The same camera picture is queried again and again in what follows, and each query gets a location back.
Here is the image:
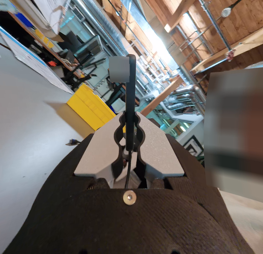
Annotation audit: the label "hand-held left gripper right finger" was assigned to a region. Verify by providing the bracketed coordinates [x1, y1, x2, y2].
[135, 112, 185, 184]

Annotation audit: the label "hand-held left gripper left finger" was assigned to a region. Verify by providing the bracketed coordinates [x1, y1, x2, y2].
[74, 112, 126, 188]

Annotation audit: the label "thin black hub cable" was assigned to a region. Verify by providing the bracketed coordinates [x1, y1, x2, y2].
[125, 150, 132, 190]

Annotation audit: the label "yellow plastic bin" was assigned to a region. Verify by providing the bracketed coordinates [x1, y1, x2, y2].
[67, 83, 126, 133]

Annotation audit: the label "slim dark grey USB hub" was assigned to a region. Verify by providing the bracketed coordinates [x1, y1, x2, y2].
[125, 54, 136, 151]

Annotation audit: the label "grey desk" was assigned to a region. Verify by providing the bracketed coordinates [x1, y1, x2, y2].
[0, 35, 97, 248]

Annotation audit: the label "framed marker poster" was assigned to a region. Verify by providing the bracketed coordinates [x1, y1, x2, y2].
[183, 135, 204, 157]

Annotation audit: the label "black computer monitor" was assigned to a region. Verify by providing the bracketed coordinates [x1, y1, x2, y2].
[74, 35, 103, 58]

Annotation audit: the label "blue-bordered paper sheet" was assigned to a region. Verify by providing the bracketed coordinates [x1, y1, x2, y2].
[0, 26, 73, 94]

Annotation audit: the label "small blue storage bins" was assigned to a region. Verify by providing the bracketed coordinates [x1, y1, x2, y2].
[15, 12, 33, 28]

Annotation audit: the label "document stand with instruction sheet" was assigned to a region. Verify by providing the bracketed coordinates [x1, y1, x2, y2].
[6, 0, 72, 40]

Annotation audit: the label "long spiral ventilation duct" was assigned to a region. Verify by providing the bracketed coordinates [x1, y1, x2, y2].
[71, 0, 129, 57]

